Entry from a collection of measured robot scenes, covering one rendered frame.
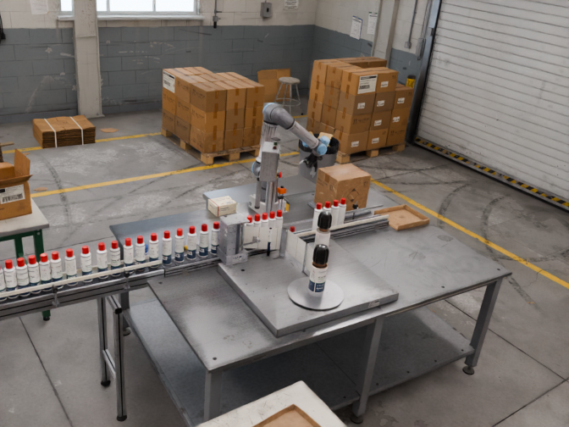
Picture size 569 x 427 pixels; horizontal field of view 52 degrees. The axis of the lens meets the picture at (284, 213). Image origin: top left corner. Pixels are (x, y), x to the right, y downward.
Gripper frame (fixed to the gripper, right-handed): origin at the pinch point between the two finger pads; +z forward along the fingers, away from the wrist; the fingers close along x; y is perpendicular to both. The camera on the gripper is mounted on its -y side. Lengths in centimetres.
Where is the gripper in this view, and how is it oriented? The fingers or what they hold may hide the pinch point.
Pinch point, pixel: (306, 170)
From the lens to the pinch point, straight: 451.4
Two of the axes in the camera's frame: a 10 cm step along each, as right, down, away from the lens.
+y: -6.3, 3.2, -7.1
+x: 6.5, 7.1, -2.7
